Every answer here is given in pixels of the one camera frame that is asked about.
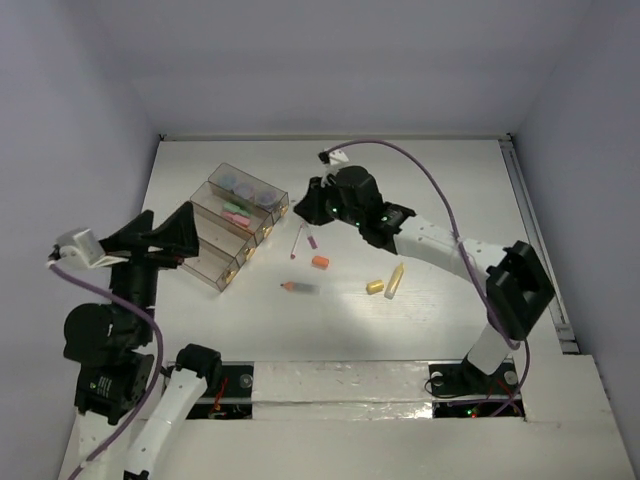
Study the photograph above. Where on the purple glitter jar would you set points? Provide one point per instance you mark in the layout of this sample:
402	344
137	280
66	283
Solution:
267	199
245	191

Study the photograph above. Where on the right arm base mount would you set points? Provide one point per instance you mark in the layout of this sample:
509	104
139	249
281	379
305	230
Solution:
459	391

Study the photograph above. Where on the green highlighter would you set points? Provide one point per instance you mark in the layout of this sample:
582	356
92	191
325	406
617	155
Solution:
231	207

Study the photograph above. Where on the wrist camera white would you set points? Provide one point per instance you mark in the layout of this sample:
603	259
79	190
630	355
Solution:
333	158
79	249

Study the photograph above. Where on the orange eraser cap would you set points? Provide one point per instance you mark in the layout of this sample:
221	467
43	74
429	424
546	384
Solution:
320	262

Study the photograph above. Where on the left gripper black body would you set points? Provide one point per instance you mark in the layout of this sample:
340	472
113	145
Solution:
148	253

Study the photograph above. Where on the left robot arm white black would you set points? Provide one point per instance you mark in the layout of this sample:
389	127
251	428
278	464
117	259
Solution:
129	406

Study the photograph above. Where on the yellow highlighter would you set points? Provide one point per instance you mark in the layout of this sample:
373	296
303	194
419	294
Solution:
394	282

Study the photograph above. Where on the white pen red cap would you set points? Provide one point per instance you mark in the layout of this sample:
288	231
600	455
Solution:
294	247

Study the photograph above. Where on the aluminium rail right edge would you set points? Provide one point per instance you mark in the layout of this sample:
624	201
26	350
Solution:
558	313

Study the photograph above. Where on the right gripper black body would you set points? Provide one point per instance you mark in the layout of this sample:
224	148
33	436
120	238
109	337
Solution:
348	215

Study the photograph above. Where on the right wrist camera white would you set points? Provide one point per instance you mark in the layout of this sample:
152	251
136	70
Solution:
333	158

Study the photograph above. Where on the yellow cap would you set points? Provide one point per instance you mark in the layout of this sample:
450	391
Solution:
375	287

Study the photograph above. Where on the pink highlighter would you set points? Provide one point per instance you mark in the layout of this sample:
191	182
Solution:
231	215

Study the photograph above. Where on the clear drawer organizer top compartment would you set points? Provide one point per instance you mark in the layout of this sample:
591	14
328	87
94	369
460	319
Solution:
260	185

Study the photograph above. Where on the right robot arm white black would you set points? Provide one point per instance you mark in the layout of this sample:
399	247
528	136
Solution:
511	281

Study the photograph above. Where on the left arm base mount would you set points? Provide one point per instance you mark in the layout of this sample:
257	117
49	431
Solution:
233	399

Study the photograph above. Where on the clear highlighter orange tip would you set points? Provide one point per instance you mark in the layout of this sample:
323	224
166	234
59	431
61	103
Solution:
300	288

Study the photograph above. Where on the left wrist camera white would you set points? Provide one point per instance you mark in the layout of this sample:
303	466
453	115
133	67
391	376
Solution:
79	249

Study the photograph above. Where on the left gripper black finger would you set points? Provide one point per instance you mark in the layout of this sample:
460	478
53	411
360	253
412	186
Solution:
177	234
130	236

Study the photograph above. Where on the blue glitter jar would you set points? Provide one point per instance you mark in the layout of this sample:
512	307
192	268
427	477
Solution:
228	181

